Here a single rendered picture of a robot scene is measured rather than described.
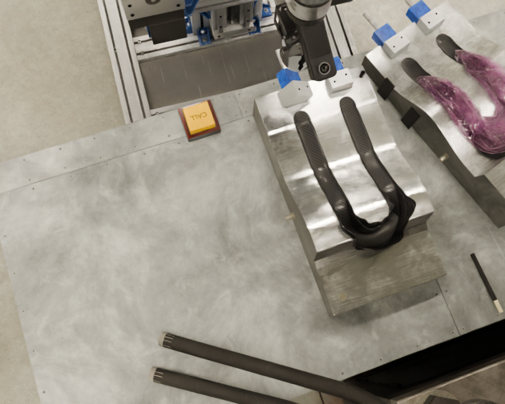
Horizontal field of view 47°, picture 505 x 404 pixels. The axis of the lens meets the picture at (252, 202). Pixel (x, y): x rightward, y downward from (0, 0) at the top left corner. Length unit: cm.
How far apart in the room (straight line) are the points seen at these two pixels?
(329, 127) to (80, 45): 139
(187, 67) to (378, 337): 121
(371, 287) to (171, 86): 113
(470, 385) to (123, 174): 89
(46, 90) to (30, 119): 13
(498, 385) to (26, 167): 115
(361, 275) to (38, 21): 175
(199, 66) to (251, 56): 19
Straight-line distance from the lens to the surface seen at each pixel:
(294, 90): 128
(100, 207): 136
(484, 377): 141
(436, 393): 137
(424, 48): 149
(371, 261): 128
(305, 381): 119
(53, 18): 255
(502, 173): 136
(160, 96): 208
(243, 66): 212
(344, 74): 134
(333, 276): 125
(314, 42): 107
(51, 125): 235
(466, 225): 142
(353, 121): 133
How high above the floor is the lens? 208
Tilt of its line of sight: 75 degrees down
